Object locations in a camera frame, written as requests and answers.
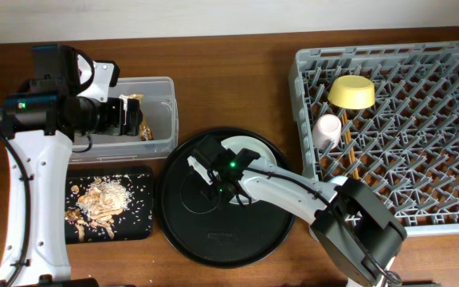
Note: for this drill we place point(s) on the blue cup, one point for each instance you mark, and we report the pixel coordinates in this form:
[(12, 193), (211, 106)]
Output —
[(339, 180)]

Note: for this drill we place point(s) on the round black tray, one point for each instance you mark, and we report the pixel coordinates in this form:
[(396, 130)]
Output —
[(211, 232)]

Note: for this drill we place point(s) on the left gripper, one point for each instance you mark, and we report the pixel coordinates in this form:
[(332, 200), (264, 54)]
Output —
[(134, 118)]

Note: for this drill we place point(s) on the food scraps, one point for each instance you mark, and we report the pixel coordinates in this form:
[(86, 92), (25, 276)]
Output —
[(98, 203)]

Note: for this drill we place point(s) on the grey dishwasher rack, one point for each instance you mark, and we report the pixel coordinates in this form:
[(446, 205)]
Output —
[(405, 146)]

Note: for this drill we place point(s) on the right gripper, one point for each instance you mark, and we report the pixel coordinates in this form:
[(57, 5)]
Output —
[(225, 196)]

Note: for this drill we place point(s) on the grey plate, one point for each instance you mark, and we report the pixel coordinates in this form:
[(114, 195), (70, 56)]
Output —
[(261, 147)]

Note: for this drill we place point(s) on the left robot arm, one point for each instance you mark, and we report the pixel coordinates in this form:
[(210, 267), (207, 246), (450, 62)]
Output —
[(67, 95)]

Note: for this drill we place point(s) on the black rectangular tray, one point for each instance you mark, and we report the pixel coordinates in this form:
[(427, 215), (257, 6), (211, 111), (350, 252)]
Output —
[(138, 215)]

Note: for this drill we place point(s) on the yellow bowl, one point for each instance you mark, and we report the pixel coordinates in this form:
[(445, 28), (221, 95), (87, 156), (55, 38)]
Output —
[(352, 92)]

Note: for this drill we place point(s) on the clear plastic bin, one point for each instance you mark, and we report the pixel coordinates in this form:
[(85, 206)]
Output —
[(160, 110)]

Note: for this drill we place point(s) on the brown gold snack wrapper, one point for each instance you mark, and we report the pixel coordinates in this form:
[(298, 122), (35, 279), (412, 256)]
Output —
[(145, 132)]

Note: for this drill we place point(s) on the pink cup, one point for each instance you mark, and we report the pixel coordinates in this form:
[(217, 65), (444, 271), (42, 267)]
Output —
[(326, 132)]

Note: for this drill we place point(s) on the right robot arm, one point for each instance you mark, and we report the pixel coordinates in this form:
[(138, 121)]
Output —
[(357, 231)]

